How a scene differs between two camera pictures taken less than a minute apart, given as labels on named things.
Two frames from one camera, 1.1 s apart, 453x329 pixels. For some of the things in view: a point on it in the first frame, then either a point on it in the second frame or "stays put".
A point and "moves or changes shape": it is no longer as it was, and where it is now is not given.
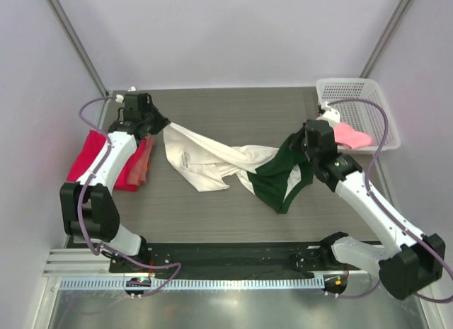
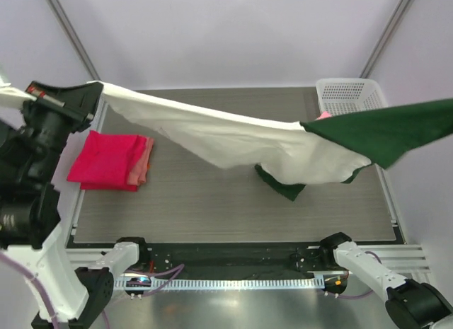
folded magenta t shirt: x=90 y=150 stays put
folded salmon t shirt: x=139 y=172 stays put
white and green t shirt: x=278 y=176 moves or changes shape
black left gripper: x=162 y=122 → x=81 y=102
